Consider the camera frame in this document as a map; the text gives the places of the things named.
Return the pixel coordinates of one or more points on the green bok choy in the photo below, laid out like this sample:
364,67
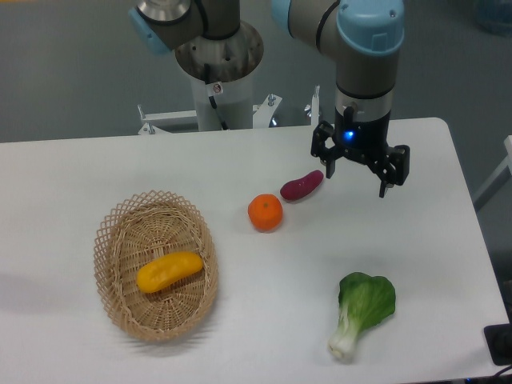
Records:
364,302

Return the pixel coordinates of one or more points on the purple sweet potato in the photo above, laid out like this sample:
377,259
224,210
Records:
299,188

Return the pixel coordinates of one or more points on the white frame at right edge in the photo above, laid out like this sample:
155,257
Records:
495,181

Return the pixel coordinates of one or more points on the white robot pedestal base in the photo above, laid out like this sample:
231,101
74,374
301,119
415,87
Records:
221,75

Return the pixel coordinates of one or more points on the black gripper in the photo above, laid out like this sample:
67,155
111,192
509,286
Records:
364,143

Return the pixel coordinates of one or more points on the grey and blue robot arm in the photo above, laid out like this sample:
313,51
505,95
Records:
362,38

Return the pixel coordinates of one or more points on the black device at table edge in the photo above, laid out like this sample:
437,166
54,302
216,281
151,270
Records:
498,339

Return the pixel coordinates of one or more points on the yellow mango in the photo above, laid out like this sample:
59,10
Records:
167,270

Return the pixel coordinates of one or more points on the woven wicker basket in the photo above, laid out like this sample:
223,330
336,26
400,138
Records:
140,230

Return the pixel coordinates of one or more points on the orange tangerine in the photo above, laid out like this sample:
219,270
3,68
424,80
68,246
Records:
265,212

